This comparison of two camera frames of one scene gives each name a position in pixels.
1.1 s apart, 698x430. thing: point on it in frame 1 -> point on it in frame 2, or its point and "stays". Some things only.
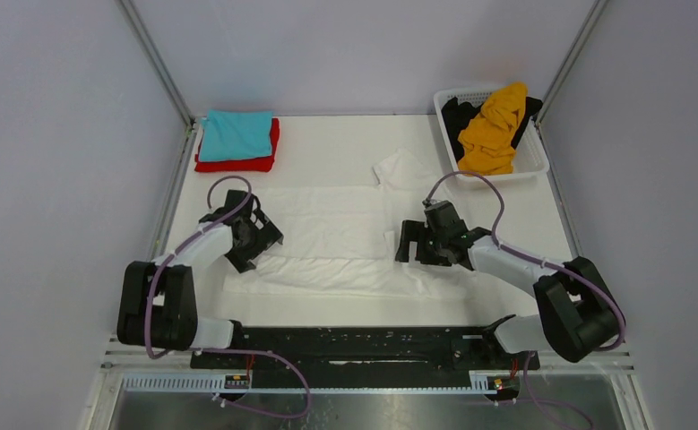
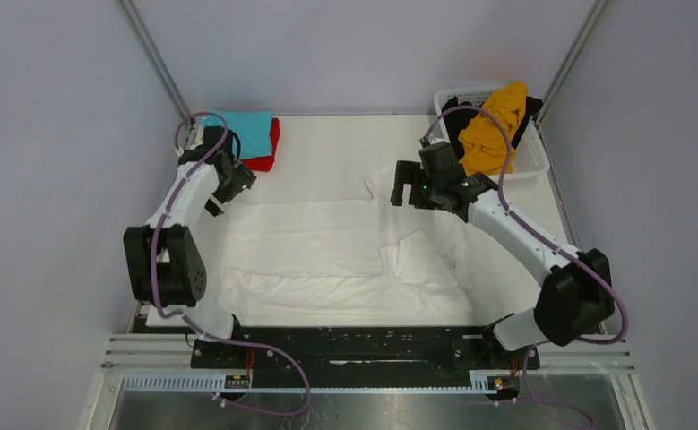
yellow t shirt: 487,140 stays
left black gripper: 266,236 -> 241,179
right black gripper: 418,243 -> 408,183
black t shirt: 457,115 stays
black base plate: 360,353 stays
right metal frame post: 595,12 stays
